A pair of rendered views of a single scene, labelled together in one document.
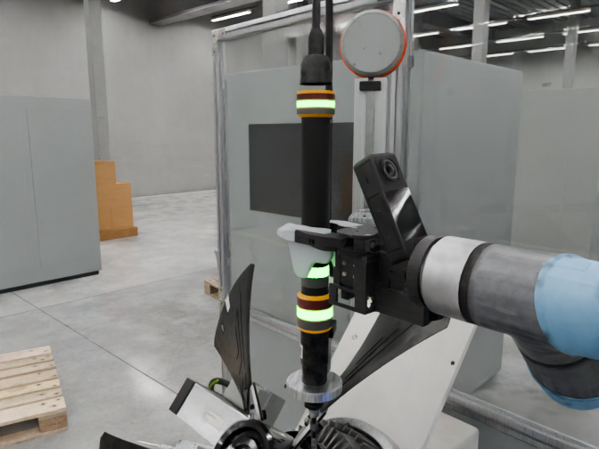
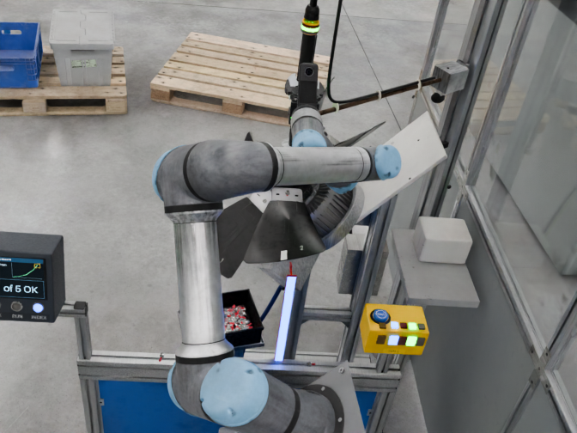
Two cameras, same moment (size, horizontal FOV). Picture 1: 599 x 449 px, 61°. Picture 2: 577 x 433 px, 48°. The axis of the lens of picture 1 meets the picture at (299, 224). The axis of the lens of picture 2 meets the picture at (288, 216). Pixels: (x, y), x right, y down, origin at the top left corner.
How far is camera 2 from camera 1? 1.30 m
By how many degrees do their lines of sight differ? 42
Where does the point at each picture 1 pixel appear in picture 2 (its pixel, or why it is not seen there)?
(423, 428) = (377, 202)
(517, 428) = (491, 252)
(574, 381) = not seen: hidden behind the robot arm
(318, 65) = (308, 12)
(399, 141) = (523, 14)
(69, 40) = not seen: outside the picture
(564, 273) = (300, 134)
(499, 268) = (297, 125)
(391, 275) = not seen: hidden behind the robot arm
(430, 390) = (392, 186)
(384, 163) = (307, 68)
